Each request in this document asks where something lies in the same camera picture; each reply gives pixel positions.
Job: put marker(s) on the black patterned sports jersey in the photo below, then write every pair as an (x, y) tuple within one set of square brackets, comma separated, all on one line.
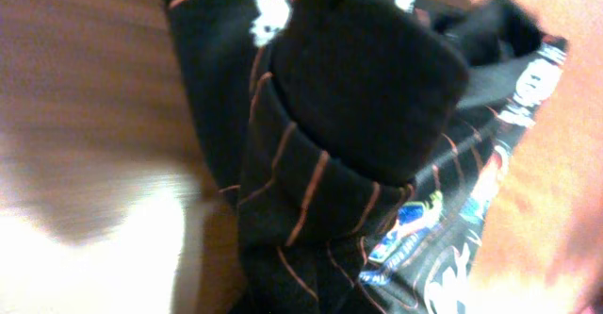
[(360, 143)]

